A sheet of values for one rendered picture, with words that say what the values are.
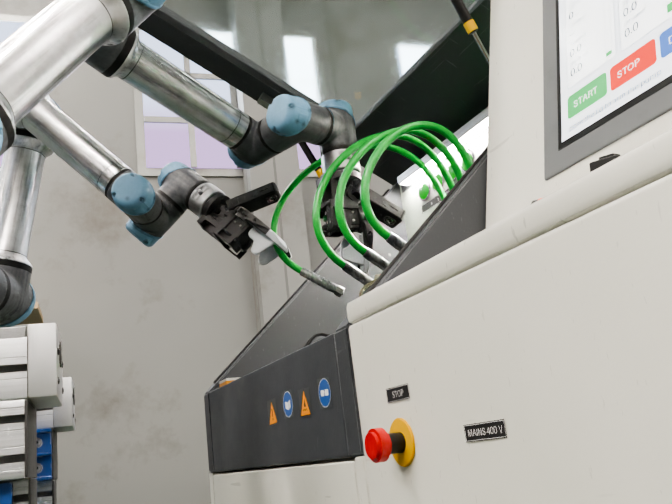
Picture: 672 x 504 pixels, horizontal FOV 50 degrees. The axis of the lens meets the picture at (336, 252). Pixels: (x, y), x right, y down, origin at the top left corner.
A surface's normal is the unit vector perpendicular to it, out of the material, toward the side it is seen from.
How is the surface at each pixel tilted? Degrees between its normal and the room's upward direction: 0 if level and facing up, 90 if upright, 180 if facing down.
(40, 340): 90
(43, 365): 90
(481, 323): 90
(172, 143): 90
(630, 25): 76
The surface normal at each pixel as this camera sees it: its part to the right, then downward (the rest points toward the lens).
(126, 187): -0.03, -0.27
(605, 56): -0.90, -0.24
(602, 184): -0.90, -0.01
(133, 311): 0.30, -0.29
